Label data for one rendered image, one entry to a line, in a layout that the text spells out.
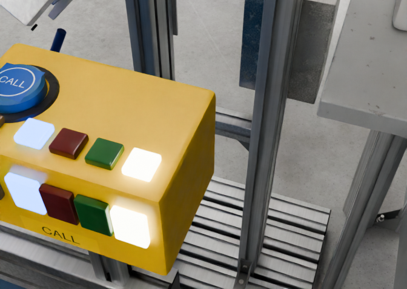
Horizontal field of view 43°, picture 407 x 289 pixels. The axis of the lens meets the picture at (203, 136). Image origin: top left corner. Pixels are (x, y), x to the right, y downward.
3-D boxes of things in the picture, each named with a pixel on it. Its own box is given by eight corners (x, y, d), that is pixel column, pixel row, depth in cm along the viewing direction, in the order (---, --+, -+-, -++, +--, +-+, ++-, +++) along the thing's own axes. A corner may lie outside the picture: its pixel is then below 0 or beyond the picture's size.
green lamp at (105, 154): (125, 149, 32) (124, 143, 31) (112, 172, 30) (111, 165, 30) (99, 142, 32) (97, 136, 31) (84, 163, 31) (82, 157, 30)
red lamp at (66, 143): (89, 140, 32) (88, 133, 32) (75, 161, 31) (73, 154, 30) (64, 132, 32) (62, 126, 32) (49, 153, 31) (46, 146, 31)
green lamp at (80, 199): (115, 230, 33) (109, 202, 31) (111, 238, 33) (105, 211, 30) (85, 220, 33) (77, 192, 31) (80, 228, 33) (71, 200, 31)
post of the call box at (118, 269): (137, 260, 50) (123, 182, 41) (123, 288, 48) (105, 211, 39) (109, 251, 51) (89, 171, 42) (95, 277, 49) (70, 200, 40)
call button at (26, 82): (60, 86, 36) (55, 67, 35) (28, 126, 34) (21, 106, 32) (10, 73, 37) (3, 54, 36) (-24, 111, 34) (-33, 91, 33)
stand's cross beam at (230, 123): (257, 130, 105) (259, 116, 102) (252, 144, 103) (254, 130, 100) (172, 108, 110) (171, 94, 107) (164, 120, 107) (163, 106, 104)
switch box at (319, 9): (314, 105, 99) (335, 5, 83) (238, 86, 102) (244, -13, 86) (323, 75, 105) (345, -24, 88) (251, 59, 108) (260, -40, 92)
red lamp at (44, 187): (82, 219, 34) (74, 191, 31) (77, 226, 33) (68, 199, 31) (52, 209, 34) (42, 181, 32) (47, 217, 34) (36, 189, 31)
